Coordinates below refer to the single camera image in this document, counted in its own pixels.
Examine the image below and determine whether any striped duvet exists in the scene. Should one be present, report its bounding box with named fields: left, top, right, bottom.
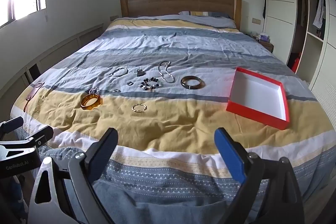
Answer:
left=10, top=15, right=336, bottom=224

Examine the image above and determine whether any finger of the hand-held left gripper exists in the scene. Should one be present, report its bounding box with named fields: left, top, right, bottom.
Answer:
left=0, top=126, right=54, bottom=152
left=0, top=116, right=25, bottom=135

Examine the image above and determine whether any dark bead bracelet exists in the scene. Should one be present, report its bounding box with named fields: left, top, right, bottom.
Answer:
left=138, top=77, right=160, bottom=92

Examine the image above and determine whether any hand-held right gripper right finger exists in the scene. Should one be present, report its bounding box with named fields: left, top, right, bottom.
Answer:
left=214, top=127, right=305, bottom=224

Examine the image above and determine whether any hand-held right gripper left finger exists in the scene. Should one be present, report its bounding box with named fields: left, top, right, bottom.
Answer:
left=28, top=127, right=118, bottom=224

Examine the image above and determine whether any striped pillow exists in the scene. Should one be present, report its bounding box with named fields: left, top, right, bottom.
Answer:
left=178, top=11, right=237, bottom=28

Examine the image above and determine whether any red bag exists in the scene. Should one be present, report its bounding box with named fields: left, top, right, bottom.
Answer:
left=291, top=55, right=300, bottom=73

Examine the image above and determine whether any low white cabinet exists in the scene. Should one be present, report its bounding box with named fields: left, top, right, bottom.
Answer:
left=0, top=24, right=104, bottom=94

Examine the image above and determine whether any silver chain necklace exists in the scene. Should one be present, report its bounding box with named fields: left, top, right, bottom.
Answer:
left=158, top=61, right=175, bottom=83

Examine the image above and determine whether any brown bangle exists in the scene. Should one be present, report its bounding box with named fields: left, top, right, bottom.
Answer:
left=181, top=76, right=205, bottom=89

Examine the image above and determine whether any amber translucent bangle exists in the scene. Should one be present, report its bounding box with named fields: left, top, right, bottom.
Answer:
left=80, top=93, right=103, bottom=110

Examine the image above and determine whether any red shallow box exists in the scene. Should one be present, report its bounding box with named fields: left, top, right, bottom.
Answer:
left=226, top=67, right=290, bottom=130

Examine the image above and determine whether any wooden headboard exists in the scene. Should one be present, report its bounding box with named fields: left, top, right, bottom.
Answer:
left=120, top=0, right=242, bottom=30

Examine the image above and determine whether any wooden nightstand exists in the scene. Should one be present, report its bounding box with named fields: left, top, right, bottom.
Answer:
left=249, top=32, right=275, bottom=53

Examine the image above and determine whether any striped hanging shirt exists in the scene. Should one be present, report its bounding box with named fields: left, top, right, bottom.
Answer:
left=312, top=0, right=326, bottom=29

